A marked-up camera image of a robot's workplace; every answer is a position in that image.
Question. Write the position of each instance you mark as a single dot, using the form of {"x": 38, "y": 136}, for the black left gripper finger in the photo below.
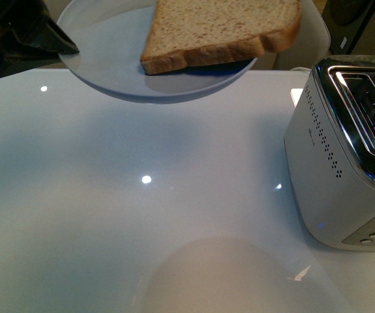
{"x": 29, "y": 38}

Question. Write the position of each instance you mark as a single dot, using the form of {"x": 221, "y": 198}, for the light blue round plate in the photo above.
{"x": 110, "y": 36}

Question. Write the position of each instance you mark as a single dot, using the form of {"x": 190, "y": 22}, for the slice of bread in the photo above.
{"x": 201, "y": 33}

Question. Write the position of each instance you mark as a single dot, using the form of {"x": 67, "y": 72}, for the beige chair on right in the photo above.
{"x": 311, "y": 44}

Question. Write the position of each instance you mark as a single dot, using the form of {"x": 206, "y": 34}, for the dark washing machine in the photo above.
{"x": 351, "y": 25}

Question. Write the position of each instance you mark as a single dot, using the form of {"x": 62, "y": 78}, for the silver two-slot toaster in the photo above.
{"x": 330, "y": 151}

